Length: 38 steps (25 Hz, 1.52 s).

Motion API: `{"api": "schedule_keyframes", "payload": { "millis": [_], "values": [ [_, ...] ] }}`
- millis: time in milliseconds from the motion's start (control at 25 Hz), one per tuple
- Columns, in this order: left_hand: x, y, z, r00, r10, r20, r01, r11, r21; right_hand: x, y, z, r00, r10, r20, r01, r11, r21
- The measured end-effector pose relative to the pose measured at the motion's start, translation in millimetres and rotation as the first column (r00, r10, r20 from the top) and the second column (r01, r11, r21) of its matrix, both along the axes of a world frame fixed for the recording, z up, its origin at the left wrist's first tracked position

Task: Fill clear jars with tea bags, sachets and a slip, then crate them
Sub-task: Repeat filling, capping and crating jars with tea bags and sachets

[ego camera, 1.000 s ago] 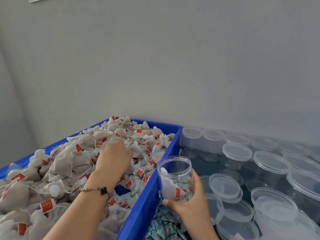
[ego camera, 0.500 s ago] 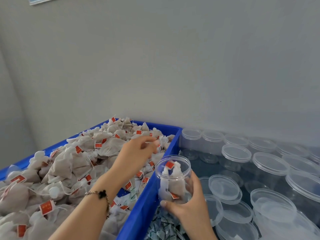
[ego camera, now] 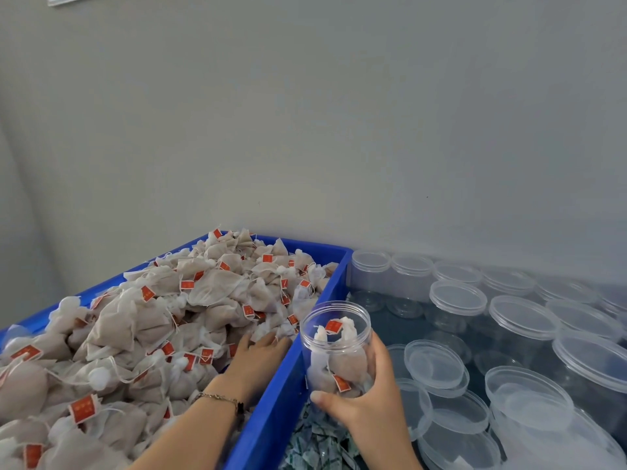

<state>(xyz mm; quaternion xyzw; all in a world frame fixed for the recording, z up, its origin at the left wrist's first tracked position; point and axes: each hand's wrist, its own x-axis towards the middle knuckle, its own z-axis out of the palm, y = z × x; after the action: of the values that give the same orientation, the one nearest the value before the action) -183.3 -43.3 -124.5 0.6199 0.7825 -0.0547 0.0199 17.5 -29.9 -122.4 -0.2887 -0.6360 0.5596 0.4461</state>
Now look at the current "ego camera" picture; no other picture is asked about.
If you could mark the person's left hand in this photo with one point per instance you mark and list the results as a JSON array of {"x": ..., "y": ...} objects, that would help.
[{"x": 255, "y": 362}]

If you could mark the person's right hand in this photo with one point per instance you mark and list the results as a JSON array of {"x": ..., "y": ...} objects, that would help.
[{"x": 382, "y": 421}]

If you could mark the white mesh tea bag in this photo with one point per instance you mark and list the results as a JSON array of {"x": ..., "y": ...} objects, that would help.
[
  {"x": 318, "y": 355},
  {"x": 351, "y": 362}
]

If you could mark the pile of green desiccant packets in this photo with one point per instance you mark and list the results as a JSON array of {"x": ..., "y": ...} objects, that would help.
[{"x": 313, "y": 450}]

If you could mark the clear jar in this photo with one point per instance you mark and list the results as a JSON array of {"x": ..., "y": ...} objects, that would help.
[{"x": 338, "y": 310}]

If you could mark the pile of tea bags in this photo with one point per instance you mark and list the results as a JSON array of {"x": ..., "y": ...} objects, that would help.
[{"x": 118, "y": 328}]

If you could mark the group of lidded jars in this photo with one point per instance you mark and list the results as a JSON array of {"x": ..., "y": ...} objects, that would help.
[{"x": 524, "y": 318}]

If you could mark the pile of white label papers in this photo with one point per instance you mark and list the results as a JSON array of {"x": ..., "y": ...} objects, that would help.
[{"x": 568, "y": 450}]

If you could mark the person's left forearm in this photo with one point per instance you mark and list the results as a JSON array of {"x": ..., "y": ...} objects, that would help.
[{"x": 186, "y": 440}]

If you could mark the blue plastic tray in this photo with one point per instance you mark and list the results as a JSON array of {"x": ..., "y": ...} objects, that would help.
[{"x": 284, "y": 406}]

